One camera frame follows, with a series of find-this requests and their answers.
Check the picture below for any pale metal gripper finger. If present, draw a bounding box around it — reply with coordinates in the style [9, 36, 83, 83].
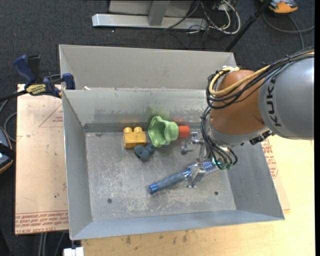
[192, 161, 219, 174]
[186, 171, 205, 189]

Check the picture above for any small grey metal object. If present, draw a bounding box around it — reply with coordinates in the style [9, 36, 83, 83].
[180, 132, 203, 156]

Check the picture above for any orange-red small block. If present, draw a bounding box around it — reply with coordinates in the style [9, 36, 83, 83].
[177, 125, 191, 139]

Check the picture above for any green crumpled toy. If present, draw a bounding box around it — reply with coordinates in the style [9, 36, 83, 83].
[147, 115, 180, 148]

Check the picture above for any dark grey lumpy ball cluster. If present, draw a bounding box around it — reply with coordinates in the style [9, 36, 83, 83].
[133, 143, 156, 162]

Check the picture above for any yellow toy brick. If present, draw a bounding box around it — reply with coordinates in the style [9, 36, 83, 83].
[122, 126, 148, 150]

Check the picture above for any grey metal bin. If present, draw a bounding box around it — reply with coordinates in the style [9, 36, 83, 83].
[58, 44, 286, 241]

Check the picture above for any brown cardboard board, red print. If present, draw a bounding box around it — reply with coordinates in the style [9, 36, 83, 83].
[14, 83, 291, 236]

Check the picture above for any blue-handled tool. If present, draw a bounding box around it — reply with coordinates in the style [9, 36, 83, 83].
[147, 167, 195, 195]

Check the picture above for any black cylinder on white bracket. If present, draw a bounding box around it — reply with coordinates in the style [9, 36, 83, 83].
[249, 130, 274, 146]

